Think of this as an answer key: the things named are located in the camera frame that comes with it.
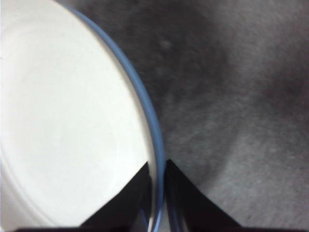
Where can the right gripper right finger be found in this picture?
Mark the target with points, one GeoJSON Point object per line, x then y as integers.
{"type": "Point", "coordinates": [193, 207]}

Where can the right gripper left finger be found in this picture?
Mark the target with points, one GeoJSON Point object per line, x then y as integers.
{"type": "Point", "coordinates": [125, 207]}

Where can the blue round plate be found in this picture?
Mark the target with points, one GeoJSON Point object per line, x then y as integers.
{"type": "Point", "coordinates": [159, 145]}

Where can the white round plate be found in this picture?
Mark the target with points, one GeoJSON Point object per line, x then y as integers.
{"type": "Point", "coordinates": [60, 108]}

